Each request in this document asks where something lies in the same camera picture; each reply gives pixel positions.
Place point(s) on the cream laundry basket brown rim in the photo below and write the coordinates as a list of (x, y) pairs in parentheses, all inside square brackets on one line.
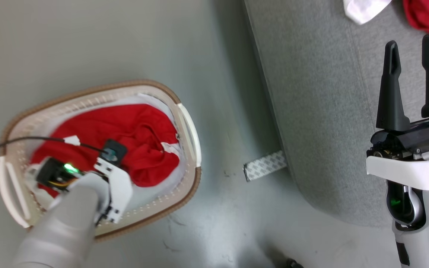
[(88, 97)]

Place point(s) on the white garment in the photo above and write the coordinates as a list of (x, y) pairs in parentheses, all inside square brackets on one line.
[(363, 9)]

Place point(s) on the grey patterned tape strip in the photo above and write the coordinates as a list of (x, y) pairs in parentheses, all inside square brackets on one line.
[(264, 166)]

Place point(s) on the small black object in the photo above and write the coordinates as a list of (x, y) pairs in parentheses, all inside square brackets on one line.
[(293, 264)]

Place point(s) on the white fabric basket lining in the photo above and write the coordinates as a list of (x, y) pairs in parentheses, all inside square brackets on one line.
[(156, 190)]

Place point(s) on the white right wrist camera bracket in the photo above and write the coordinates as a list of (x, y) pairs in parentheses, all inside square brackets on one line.
[(415, 171)]

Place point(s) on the plain red garment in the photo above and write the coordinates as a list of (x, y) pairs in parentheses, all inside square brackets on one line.
[(132, 126)]

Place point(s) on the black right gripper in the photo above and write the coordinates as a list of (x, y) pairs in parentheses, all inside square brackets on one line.
[(415, 143)]

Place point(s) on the grey fabric sofa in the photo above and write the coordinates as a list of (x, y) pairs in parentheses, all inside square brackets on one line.
[(318, 93)]

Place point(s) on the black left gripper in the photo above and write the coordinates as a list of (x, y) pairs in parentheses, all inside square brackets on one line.
[(52, 173)]

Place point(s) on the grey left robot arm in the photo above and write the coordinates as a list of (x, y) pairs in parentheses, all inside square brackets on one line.
[(62, 230)]

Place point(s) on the red Bulls jersey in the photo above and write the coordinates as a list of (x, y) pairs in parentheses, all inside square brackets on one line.
[(427, 16)]

